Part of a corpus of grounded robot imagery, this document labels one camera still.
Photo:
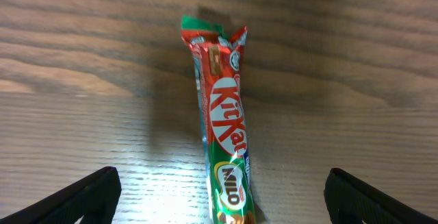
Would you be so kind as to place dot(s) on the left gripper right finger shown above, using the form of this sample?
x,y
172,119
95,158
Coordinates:
x,y
352,201

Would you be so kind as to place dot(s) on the green red KitKat Milo bar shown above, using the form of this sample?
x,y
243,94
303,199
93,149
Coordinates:
x,y
217,66

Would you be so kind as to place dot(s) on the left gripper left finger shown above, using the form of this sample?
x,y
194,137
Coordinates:
x,y
91,200

